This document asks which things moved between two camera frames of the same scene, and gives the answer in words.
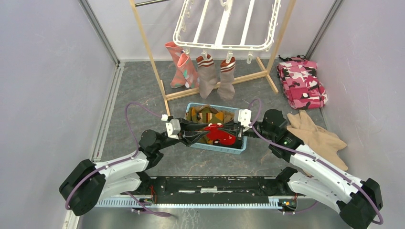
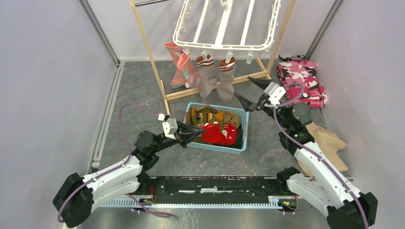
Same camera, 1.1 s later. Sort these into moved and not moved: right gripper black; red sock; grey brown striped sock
Moved: red sock; right gripper black
Not moved: grey brown striped sock
